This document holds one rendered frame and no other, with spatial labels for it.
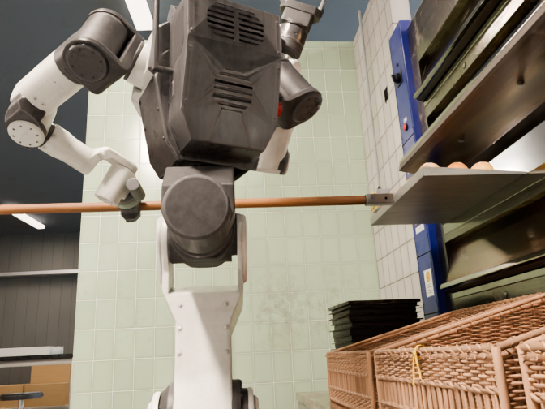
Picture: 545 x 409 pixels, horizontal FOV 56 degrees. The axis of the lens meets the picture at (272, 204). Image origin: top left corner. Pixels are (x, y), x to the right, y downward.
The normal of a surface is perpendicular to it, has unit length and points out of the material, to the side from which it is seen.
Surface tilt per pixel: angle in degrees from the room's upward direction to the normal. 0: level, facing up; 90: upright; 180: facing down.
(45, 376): 90
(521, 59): 168
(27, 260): 90
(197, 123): 105
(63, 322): 90
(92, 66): 150
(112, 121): 90
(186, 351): 80
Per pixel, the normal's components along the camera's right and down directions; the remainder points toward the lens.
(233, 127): 0.47, -0.02
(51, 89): 0.01, 0.75
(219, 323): 0.06, -0.45
